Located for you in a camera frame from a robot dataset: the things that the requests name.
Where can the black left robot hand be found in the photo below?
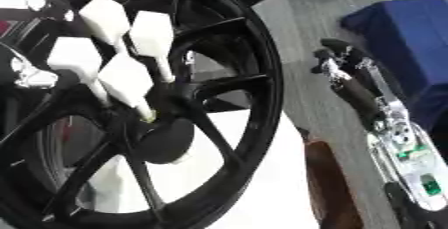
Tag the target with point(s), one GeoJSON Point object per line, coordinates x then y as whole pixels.
{"type": "Point", "coordinates": [17, 73]}

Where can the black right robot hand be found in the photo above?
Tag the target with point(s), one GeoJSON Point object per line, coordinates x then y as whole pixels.
{"type": "Point", "coordinates": [357, 94]}

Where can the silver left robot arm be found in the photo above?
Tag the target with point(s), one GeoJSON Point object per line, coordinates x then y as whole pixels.
{"type": "Point", "coordinates": [23, 2]}

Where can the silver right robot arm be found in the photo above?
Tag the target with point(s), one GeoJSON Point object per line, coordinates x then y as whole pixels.
{"type": "Point", "coordinates": [411, 159]}

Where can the black spoked wheel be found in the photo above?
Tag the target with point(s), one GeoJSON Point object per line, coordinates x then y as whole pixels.
{"type": "Point", "coordinates": [233, 56]}

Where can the blue box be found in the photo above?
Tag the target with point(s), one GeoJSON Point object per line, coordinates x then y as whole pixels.
{"type": "Point", "coordinates": [402, 43]}

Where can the brown chair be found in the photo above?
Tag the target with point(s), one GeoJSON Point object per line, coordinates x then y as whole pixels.
{"type": "Point", "coordinates": [329, 186]}

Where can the black round cap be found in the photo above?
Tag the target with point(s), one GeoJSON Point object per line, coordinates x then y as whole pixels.
{"type": "Point", "coordinates": [166, 141]}

